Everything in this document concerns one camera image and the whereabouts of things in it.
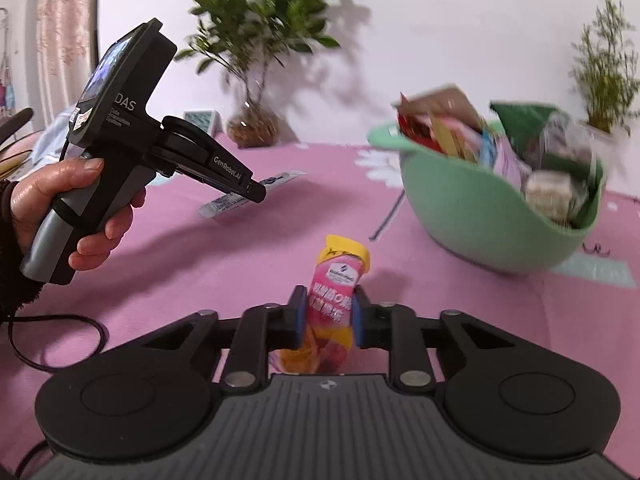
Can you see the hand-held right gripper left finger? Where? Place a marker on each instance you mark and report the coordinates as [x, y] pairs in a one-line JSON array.
[[299, 317]]

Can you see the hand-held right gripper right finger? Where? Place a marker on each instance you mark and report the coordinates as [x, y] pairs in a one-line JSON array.
[[357, 320]]

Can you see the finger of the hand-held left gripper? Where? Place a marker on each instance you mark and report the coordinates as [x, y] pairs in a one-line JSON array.
[[252, 192]]

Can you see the pink yellow snack packet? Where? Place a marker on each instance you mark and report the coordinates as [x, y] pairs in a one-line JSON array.
[[332, 285]]

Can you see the green plastic bowl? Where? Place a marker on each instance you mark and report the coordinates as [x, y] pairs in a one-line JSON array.
[[475, 210]]

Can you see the brown olive long packet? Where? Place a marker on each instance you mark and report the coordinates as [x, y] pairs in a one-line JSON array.
[[440, 105]]

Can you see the clear packet rice cake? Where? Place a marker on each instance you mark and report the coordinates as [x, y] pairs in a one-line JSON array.
[[550, 195]]

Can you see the green triangular packet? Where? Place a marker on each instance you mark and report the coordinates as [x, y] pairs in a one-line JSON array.
[[525, 122]]

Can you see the person's left forearm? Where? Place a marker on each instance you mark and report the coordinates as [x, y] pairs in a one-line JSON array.
[[7, 270]]

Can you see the person's left hand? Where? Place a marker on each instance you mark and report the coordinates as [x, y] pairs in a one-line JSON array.
[[40, 185]]

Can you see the clear blue printed stick packet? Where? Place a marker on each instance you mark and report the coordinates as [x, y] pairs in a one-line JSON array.
[[222, 205]]

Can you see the leafy plant in glass vase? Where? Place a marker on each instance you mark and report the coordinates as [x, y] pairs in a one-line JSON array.
[[252, 127]]

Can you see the white digital clock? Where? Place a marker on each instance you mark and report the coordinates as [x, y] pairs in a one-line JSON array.
[[200, 121]]

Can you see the grey blue pillow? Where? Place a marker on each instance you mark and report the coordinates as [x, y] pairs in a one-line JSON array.
[[50, 140]]

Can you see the pink patterned curtain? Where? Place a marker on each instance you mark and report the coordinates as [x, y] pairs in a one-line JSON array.
[[65, 35]]

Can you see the thin plant in white pot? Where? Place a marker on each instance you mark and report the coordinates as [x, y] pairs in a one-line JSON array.
[[605, 85]]

